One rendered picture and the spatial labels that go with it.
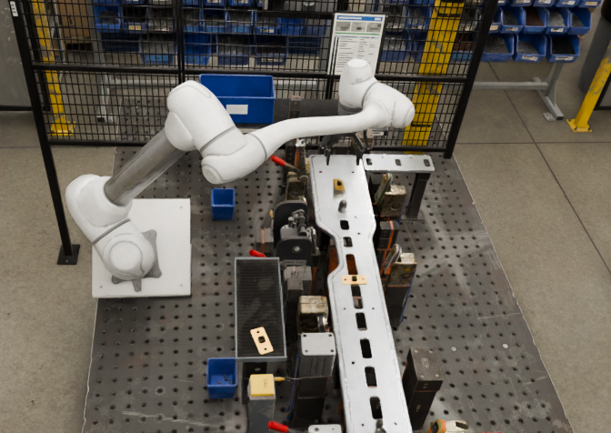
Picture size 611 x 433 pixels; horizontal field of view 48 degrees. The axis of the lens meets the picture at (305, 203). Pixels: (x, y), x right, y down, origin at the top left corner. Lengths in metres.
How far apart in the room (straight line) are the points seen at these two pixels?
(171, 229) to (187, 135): 0.67
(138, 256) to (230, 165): 0.55
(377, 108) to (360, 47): 0.75
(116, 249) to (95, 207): 0.16
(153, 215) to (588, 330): 2.32
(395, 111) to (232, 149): 0.56
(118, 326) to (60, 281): 1.15
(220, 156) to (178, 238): 0.70
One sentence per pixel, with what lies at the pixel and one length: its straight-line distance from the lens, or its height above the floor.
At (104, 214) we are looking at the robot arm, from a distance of 2.39.
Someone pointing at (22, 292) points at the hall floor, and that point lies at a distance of 3.70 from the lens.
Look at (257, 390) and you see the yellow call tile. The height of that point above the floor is 1.16.
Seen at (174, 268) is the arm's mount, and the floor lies 0.78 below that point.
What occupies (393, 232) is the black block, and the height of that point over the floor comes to 0.98.
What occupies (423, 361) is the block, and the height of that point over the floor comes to 1.03.
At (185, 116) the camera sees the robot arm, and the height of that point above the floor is 1.56.
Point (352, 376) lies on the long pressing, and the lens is 2.12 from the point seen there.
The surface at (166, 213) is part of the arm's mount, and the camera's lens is 2.63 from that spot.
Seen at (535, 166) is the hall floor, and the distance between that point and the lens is 4.74.
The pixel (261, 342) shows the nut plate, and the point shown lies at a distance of 1.95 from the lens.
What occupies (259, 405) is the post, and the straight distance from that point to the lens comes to 1.91.
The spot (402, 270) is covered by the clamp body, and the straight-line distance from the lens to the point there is 2.40.
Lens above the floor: 2.76
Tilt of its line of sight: 43 degrees down
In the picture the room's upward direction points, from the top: 7 degrees clockwise
